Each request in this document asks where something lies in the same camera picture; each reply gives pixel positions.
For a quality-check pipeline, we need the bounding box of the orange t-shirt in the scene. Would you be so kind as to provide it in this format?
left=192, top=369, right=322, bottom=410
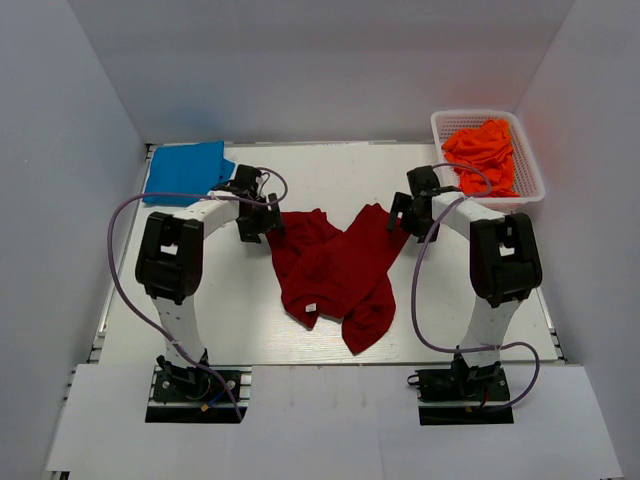
left=441, top=119, right=518, bottom=198

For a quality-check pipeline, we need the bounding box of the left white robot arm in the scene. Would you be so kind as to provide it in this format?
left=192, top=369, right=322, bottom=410
left=135, top=164, right=284, bottom=399

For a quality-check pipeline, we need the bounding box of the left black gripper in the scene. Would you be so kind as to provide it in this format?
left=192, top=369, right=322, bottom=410
left=239, top=193, right=286, bottom=244

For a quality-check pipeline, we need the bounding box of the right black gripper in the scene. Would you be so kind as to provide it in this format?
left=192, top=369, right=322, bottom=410
left=386, top=192, right=441, bottom=244

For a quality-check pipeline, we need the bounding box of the folded blue t-shirt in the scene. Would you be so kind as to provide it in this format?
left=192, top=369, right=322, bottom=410
left=143, top=141, right=236, bottom=207

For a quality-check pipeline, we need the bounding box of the white plastic basket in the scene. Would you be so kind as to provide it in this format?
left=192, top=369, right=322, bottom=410
left=431, top=109, right=545, bottom=213

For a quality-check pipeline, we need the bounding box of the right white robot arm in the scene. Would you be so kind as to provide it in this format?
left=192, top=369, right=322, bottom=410
left=387, top=165, right=543, bottom=399

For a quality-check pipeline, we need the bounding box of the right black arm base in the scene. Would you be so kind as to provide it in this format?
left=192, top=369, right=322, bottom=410
left=407, top=367, right=514, bottom=426

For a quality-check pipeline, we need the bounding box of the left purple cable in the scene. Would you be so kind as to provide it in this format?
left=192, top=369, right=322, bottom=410
left=107, top=166, right=289, bottom=422

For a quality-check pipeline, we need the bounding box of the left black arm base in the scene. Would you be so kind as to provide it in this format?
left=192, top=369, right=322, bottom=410
left=145, top=366, right=241, bottom=425

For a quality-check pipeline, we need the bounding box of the purple cable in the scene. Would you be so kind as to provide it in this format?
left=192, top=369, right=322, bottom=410
left=410, top=162, right=542, bottom=414
left=107, top=166, right=289, bottom=422

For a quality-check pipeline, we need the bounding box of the dark red t-shirt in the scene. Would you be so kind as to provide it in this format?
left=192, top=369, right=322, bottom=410
left=267, top=204, right=408, bottom=355

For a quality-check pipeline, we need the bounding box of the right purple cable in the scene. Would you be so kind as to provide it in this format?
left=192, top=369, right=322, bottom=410
left=410, top=162, right=542, bottom=414

